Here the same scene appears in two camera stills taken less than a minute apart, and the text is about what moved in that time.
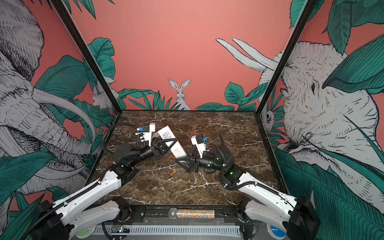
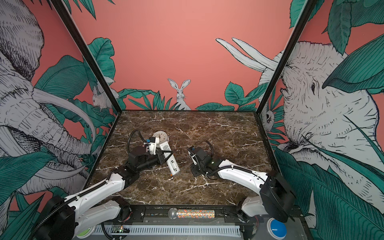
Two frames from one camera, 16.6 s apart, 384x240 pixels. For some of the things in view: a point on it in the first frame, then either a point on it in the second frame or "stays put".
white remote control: x=166 y=133 → x=171 y=160
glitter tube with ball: x=174 y=213 stays put
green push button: x=87 y=233 stays put
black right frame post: x=301 y=24 stays put
